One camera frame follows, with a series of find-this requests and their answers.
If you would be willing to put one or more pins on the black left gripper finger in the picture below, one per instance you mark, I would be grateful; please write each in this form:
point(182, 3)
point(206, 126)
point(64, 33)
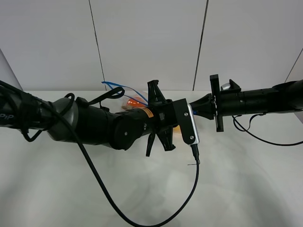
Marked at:
point(150, 142)
point(154, 93)

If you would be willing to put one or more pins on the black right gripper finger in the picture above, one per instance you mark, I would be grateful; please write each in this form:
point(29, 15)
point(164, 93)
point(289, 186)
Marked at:
point(204, 107)

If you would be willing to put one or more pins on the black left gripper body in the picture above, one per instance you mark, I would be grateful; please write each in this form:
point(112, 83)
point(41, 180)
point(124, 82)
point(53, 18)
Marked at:
point(165, 119)

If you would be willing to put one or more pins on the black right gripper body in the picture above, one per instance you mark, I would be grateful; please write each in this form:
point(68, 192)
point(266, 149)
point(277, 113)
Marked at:
point(216, 99)

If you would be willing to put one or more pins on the clear zip file bag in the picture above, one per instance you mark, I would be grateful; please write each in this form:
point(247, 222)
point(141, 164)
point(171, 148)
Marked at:
point(132, 95)

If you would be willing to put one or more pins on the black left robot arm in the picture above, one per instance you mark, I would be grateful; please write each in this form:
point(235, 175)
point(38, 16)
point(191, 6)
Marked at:
point(93, 125)

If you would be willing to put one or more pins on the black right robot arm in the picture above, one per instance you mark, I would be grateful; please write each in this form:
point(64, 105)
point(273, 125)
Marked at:
point(229, 100)

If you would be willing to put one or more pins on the yellow pear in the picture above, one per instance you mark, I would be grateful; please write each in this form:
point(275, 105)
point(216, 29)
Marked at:
point(177, 129)

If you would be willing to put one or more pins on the orange fruit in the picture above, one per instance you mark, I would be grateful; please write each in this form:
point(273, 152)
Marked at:
point(132, 102)

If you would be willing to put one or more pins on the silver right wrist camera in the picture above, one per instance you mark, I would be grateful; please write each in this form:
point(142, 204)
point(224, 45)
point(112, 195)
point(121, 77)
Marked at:
point(225, 86)

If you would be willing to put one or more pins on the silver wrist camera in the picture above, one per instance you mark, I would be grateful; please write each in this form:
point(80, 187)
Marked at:
point(225, 86)
point(193, 127)

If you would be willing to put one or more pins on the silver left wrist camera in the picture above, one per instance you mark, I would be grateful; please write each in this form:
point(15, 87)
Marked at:
point(193, 127)

